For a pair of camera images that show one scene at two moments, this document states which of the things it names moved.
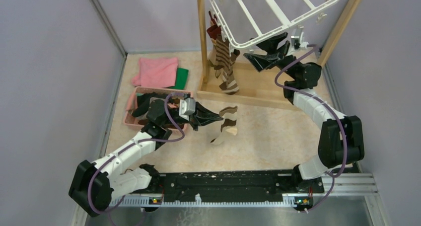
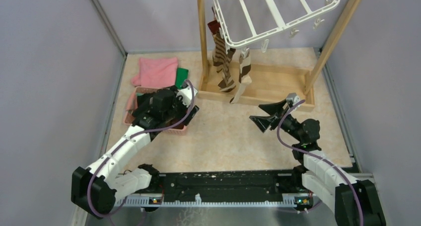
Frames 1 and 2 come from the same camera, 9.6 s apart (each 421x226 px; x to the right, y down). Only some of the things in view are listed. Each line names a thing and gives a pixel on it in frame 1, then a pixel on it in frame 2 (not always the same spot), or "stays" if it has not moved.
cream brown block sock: (229, 114) -> (245, 77)
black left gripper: (202, 116) -> (183, 114)
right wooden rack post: (342, 22) stays
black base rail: (235, 183) stays
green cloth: (181, 75) stays
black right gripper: (261, 62) -> (263, 122)
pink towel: (158, 72) stays
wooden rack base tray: (264, 89) stays
